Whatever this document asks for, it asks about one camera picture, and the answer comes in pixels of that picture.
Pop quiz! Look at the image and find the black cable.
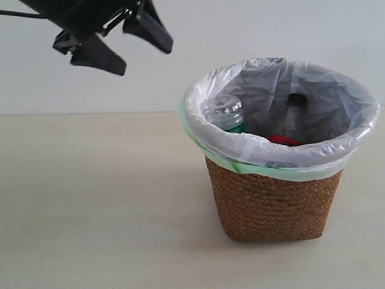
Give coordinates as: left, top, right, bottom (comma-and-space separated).
0, 9, 46, 19

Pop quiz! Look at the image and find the brown woven wicker basket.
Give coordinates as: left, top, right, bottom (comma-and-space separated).
205, 158, 342, 242

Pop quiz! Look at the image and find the green plastic bag liner edge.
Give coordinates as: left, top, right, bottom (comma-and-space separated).
177, 101, 352, 182

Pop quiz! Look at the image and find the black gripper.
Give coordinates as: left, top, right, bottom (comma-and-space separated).
17, 0, 174, 76

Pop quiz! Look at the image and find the clear cola bottle red label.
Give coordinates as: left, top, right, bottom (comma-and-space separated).
267, 93, 307, 146

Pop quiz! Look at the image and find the clear bottle green cap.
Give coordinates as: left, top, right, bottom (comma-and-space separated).
202, 95, 245, 134

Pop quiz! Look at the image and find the white plastic trash bag liner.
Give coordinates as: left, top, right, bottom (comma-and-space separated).
184, 58, 380, 168

